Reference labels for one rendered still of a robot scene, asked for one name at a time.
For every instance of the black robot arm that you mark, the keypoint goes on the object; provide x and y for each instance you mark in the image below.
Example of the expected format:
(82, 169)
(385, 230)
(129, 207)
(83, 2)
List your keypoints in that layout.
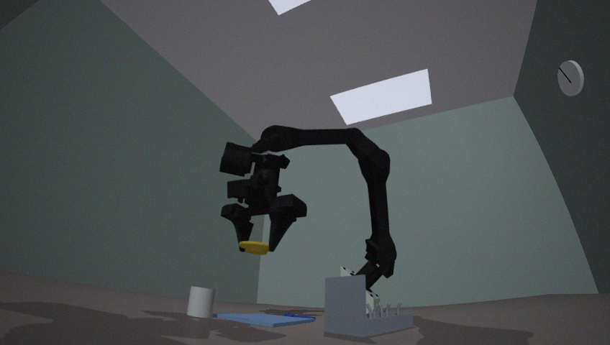
(374, 164)

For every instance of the yellow plate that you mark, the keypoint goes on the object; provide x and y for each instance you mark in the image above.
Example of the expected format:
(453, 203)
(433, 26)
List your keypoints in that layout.
(255, 247)

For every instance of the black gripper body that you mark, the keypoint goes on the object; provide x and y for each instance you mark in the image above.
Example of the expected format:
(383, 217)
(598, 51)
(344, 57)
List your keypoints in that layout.
(288, 203)

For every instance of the grey cylinder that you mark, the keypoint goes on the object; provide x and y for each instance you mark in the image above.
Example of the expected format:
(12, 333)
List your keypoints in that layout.
(201, 301)

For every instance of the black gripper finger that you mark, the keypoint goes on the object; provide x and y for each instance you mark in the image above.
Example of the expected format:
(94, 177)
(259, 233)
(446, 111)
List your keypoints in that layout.
(243, 229)
(280, 222)

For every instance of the grey dish rack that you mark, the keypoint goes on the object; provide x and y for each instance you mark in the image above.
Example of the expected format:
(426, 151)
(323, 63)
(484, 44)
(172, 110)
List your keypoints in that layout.
(345, 310)

